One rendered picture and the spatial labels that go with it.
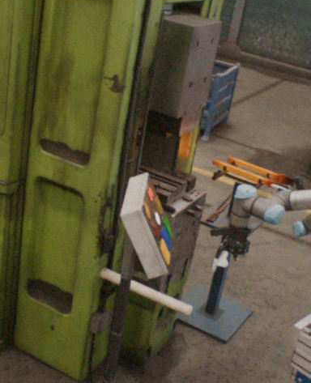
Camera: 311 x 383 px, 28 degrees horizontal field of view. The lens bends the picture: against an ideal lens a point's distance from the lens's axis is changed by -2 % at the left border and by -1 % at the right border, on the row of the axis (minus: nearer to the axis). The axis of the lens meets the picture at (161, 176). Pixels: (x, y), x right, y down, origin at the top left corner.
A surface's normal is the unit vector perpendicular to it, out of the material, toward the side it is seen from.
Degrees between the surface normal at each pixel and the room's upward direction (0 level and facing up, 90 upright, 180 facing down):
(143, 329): 89
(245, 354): 0
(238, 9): 90
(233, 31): 90
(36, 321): 90
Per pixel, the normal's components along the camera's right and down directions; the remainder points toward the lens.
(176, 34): -0.47, 0.28
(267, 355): 0.16, -0.90
